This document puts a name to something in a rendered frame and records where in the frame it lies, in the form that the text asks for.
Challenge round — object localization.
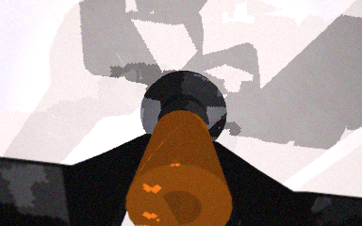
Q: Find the orange cylindrical knob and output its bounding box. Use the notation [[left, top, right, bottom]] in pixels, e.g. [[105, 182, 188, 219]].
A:
[[125, 110, 233, 226]]

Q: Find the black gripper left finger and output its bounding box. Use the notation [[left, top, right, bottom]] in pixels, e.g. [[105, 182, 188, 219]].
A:
[[0, 134, 151, 226]]

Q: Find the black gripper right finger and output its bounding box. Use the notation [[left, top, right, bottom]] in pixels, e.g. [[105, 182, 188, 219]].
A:
[[212, 141, 362, 226]]

